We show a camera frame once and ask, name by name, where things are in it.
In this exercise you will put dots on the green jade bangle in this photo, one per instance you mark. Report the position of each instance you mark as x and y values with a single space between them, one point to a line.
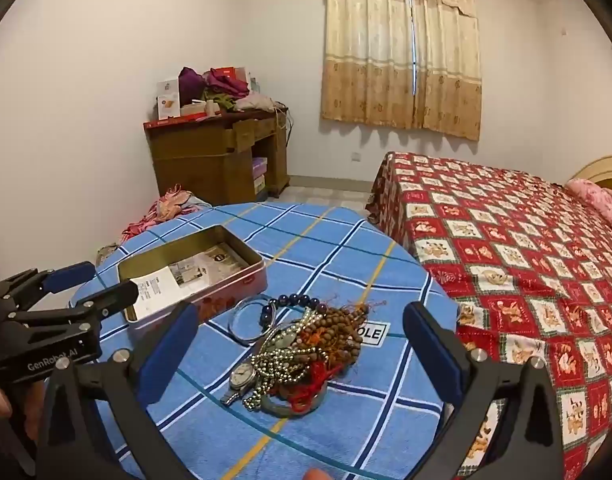
278 407

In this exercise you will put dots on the woven stool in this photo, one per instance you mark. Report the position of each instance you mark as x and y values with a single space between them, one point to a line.
105 252

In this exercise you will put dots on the red patchwork bed cover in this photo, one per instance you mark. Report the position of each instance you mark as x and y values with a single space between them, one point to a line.
511 260

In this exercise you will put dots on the open wooden desk drawer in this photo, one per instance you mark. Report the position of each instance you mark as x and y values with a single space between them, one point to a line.
240 135

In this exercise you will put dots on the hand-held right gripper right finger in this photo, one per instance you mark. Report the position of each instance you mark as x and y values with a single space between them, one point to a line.
436 355

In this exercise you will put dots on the pink pillow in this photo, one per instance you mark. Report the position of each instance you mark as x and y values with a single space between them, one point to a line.
601 200

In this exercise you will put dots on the white cloth label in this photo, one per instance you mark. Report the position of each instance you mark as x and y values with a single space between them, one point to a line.
373 334

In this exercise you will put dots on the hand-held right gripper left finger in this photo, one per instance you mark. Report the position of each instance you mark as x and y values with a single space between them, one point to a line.
168 355

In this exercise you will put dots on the white product box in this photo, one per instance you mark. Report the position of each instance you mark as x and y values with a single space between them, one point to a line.
168 100

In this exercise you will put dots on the flat red box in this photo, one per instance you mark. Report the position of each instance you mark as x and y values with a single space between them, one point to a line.
175 120

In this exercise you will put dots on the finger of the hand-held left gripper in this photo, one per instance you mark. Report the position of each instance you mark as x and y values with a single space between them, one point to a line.
68 276
110 299

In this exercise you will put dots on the stacked storage boxes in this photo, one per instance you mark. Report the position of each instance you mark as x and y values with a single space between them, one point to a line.
260 175

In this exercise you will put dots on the beige floral curtain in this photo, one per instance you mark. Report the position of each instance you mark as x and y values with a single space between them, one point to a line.
376 60

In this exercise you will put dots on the blue plaid tablecloth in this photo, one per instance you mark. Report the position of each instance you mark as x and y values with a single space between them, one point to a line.
336 240

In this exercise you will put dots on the metal tin box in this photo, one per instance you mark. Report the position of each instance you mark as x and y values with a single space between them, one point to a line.
220 302

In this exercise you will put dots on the pile of purple green clothes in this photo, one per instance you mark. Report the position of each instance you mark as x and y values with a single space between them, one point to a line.
220 85

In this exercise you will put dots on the pile of pink clothes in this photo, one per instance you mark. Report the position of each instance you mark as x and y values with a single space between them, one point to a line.
168 205

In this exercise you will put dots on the silver wristwatch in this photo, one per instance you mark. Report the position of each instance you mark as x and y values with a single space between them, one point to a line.
241 374

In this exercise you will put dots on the light wooden headboard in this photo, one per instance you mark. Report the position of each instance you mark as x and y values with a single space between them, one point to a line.
598 167

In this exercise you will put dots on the printed paper leaflet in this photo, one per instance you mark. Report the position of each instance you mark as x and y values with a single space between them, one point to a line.
185 280

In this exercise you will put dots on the brown wooden desk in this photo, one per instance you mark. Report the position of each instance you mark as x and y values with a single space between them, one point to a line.
195 170

